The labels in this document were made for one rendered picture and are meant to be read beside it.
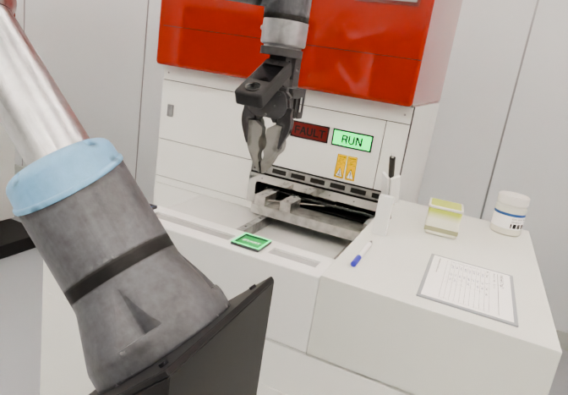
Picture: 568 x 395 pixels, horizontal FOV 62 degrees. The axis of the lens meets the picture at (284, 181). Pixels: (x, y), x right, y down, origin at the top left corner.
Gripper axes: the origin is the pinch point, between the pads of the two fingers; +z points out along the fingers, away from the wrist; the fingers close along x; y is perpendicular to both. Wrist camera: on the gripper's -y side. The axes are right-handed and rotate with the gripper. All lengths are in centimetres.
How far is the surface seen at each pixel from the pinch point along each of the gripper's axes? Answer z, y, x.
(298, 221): 24, 46, 7
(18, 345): 111, 49, 120
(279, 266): 15.0, -4.0, -7.8
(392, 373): 26.4, -4.0, -29.3
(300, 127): 0, 58, 15
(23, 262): 111, 100, 181
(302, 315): 22.1, -4.0, -13.2
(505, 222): 11, 48, -43
